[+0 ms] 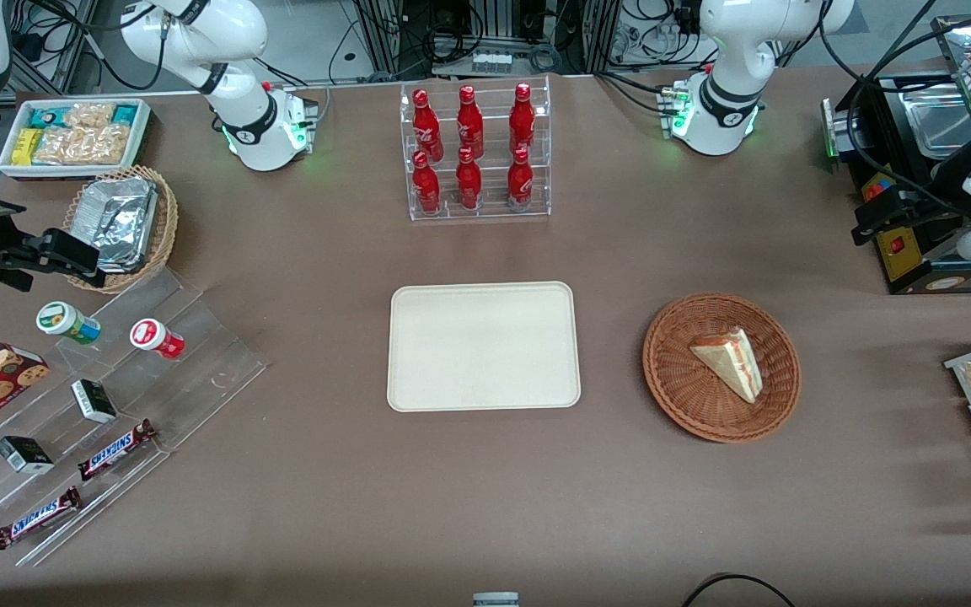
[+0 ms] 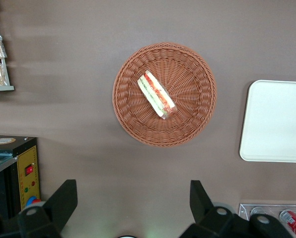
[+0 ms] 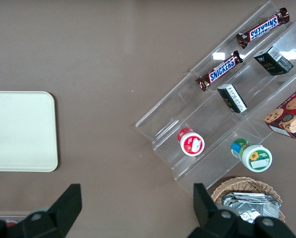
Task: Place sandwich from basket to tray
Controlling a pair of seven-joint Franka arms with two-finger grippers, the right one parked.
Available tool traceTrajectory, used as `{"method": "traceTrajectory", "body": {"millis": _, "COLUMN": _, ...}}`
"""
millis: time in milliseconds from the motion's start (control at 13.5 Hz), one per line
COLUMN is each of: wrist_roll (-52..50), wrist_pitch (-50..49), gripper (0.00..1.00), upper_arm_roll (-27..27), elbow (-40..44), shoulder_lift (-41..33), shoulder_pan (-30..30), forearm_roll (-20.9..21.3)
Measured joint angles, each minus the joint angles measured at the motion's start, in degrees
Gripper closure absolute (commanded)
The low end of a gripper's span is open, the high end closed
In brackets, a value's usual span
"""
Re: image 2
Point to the round brown wicker basket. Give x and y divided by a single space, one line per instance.
187 99

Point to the triangle sandwich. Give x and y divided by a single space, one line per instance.
156 95

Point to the cream plastic tray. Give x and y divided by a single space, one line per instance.
274 121

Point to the clear acrylic bottle rack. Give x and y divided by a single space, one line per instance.
244 210

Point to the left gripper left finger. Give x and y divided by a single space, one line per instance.
51 213

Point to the tray of packaged snacks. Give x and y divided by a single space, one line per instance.
2 72

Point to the black food warmer cabinet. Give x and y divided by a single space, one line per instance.
28 158

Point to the red soda bottle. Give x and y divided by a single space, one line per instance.
294 223

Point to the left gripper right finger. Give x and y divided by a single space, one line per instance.
207 218

